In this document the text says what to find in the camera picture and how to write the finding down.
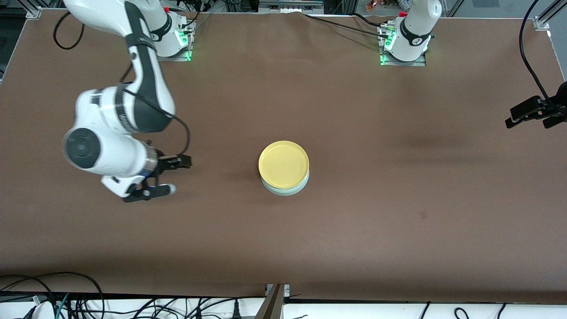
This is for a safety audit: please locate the yellow plate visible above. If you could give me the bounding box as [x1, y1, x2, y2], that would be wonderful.
[258, 140, 310, 189]

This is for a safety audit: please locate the pale green plate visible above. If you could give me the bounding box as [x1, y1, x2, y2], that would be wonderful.
[260, 171, 310, 197]

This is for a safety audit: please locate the brown table cover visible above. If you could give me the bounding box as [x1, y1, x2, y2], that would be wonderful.
[0, 9, 567, 304]

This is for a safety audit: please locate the grey metal device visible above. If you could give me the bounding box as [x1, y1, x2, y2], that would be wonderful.
[258, 0, 325, 14]

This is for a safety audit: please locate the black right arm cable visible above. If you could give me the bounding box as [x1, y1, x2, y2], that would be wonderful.
[53, 11, 191, 158]

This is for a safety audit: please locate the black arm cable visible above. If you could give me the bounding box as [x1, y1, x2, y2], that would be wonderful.
[519, 0, 567, 113]
[53, 11, 191, 158]

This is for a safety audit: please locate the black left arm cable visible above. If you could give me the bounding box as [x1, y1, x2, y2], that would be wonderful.
[519, 0, 567, 113]

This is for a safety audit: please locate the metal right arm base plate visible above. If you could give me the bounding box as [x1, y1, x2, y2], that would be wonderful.
[145, 20, 196, 62]

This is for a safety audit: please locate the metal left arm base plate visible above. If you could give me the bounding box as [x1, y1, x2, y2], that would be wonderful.
[379, 22, 427, 67]

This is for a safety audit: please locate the black looping cable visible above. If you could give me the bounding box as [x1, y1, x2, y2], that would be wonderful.
[0, 272, 105, 319]

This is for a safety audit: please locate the aluminium profile post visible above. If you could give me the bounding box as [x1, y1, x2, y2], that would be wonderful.
[255, 284, 286, 319]

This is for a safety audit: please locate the green cable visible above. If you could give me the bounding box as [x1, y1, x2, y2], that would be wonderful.
[55, 292, 71, 319]

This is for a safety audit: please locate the short black cable on cover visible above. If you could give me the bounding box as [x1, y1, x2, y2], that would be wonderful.
[352, 12, 388, 28]

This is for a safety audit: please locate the long black cable on cover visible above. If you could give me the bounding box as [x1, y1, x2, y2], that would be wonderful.
[303, 12, 392, 39]

